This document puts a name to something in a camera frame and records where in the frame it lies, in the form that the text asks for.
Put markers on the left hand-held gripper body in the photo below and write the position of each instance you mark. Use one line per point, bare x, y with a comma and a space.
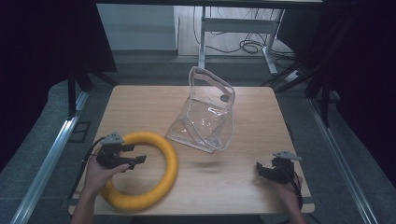
109, 153

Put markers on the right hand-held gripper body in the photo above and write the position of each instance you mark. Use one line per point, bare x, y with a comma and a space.
282, 168

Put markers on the person's left hand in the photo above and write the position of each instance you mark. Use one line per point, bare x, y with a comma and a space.
99, 175

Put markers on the clear plastic bag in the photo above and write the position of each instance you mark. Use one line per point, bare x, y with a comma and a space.
205, 124

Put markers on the black metal stand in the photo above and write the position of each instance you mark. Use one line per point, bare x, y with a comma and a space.
323, 93
72, 93

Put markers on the white power strip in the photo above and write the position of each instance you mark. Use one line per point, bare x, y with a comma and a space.
293, 75

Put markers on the black curtain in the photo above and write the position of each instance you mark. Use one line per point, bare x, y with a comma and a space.
361, 62
37, 62

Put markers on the black square floor frame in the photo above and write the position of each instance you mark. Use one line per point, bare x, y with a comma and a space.
80, 132

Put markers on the aluminium floor rail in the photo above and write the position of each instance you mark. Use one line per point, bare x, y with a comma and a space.
339, 161
46, 161

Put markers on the white metal desk frame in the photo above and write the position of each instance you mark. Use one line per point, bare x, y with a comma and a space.
236, 25

